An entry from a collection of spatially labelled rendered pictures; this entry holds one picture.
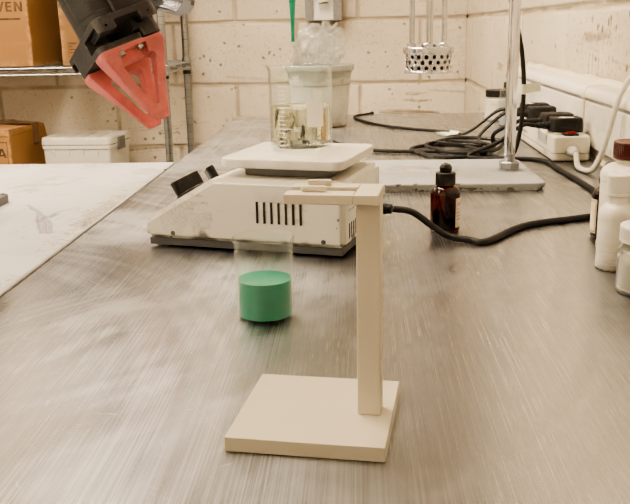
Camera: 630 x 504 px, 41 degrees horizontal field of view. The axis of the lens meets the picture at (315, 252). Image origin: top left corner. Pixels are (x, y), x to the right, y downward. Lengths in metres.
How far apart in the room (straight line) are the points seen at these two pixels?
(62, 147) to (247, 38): 0.77
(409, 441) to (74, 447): 0.17
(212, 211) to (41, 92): 2.62
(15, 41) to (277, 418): 2.64
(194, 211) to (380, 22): 2.42
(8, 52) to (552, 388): 2.67
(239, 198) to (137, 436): 0.37
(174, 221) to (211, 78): 2.42
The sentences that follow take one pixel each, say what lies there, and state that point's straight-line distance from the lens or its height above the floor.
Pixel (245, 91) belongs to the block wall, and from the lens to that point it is 3.20.
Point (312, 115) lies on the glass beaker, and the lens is 0.80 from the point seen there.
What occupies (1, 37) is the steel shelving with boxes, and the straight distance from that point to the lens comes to 3.04.
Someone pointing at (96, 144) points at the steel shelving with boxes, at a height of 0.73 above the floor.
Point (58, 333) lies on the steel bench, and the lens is 0.62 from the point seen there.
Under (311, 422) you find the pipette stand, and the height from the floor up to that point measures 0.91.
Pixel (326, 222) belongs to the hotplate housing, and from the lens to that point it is 0.75.
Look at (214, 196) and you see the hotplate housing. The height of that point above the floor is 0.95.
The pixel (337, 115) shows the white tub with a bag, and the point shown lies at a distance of 1.76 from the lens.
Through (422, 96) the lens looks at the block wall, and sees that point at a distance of 3.19.
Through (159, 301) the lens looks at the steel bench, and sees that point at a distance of 0.67.
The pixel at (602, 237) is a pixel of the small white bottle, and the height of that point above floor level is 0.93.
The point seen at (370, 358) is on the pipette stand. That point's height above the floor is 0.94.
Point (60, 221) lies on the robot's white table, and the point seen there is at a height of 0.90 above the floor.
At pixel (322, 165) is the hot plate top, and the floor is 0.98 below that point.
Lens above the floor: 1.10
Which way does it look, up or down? 15 degrees down
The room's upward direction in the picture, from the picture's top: 1 degrees counter-clockwise
